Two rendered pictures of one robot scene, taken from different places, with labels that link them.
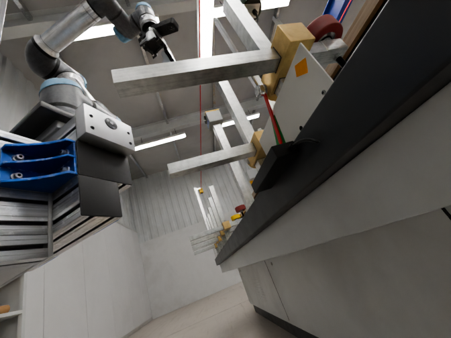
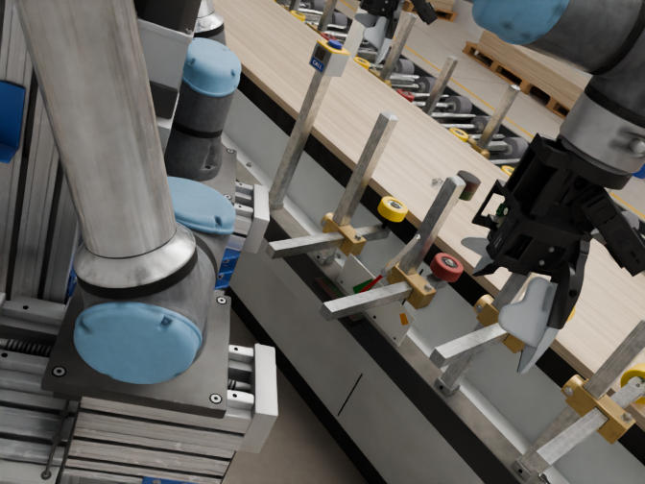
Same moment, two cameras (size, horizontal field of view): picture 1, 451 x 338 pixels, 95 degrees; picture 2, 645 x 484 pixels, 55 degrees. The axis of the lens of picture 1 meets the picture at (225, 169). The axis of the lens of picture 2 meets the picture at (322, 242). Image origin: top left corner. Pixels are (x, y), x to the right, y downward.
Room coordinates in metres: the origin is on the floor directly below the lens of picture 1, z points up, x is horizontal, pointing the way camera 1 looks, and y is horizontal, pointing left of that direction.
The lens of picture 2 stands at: (-0.60, 0.81, 1.65)
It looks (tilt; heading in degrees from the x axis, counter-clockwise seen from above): 31 degrees down; 323
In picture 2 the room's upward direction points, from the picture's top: 25 degrees clockwise
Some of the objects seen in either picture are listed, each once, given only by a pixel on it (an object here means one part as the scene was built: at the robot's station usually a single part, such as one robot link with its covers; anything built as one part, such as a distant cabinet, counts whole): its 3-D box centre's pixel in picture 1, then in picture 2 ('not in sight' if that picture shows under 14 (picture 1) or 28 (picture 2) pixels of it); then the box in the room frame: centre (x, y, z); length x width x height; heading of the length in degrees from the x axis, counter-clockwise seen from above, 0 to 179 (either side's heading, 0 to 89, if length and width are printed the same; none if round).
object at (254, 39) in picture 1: (266, 58); (413, 258); (0.34, -0.18, 0.91); 0.04 x 0.04 x 0.48; 16
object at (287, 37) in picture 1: (284, 66); (409, 282); (0.32, -0.19, 0.85); 0.14 x 0.06 x 0.05; 16
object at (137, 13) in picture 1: (145, 17); not in sight; (0.53, 0.07, 1.62); 0.09 x 0.08 x 0.11; 79
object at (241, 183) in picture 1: (232, 164); (296, 142); (0.83, -0.04, 0.93); 0.05 x 0.05 x 0.45; 16
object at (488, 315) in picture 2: not in sight; (502, 322); (0.07, -0.25, 0.95); 0.14 x 0.06 x 0.05; 16
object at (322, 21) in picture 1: (329, 49); (440, 278); (0.33, -0.29, 0.85); 0.08 x 0.08 x 0.11
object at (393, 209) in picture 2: not in sight; (387, 219); (0.58, -0.26, 0.85); 0.08 x 0.08 x 0.11
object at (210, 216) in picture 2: not in sight; (178, 238); (-0.02, 0.57, 1.21); 0.13 x 0.12 x 0.14; 155
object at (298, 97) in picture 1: (284, 123); (373, 298); (0.36, -0.14, 0.75); 0.26 x 0.01 x 0.10; 16
